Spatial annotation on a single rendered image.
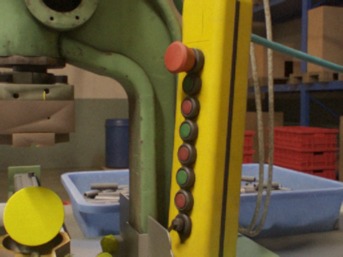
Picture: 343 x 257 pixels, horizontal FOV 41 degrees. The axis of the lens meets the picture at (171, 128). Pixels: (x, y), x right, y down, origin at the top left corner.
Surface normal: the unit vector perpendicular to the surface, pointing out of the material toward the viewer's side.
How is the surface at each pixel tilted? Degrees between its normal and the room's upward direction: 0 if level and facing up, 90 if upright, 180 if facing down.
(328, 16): 90
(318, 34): 90
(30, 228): 74
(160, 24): 90
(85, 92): 90
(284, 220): 100
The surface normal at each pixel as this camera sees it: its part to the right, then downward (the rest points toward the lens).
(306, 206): 0.31, 0.22
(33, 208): 0.31, -0.22
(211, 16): -0.74, -0.05
